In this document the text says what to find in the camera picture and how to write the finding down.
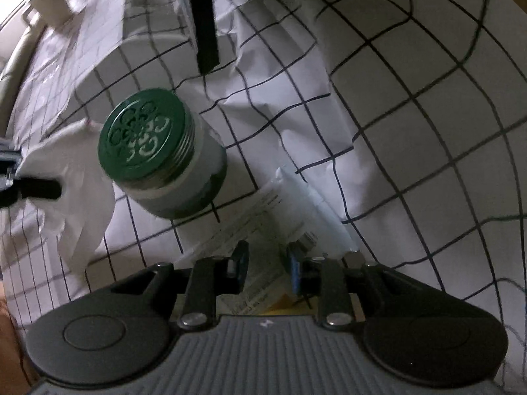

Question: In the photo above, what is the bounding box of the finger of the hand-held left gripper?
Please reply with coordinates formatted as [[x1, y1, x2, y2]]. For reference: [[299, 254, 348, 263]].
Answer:
[[0, 140, 24, 174], [0, 175, 63, 210]]

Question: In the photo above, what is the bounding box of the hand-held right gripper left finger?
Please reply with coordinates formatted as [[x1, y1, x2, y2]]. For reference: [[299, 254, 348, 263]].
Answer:
[[109, 240, 250, 328]]

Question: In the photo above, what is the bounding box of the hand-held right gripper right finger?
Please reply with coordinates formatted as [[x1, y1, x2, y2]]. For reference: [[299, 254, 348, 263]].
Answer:
[[286, 241, 417, 328]]

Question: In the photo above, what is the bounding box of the white cloth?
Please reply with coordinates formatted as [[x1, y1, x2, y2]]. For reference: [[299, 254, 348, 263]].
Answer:
[[15, 120, 117, 274]]

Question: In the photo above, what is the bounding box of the white tube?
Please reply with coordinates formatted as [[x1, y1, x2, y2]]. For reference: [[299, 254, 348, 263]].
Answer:
[[272, 166, 360, 262]]

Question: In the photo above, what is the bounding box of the green-lidded white jar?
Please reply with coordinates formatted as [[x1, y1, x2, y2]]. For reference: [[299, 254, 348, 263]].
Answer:
[[97, 88, 228, 220]]

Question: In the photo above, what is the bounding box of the white checked bed sheet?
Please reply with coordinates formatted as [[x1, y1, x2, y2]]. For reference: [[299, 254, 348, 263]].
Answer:
[[0, 0, 527, 395]]

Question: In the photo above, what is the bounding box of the checked pillow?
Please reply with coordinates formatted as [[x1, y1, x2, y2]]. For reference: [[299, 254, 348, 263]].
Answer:
[[75, 0, 199, 105]]

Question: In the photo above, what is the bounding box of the black vertical bar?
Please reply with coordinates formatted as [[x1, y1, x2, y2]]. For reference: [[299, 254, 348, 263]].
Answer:
[[186, 0, 222, 76]]

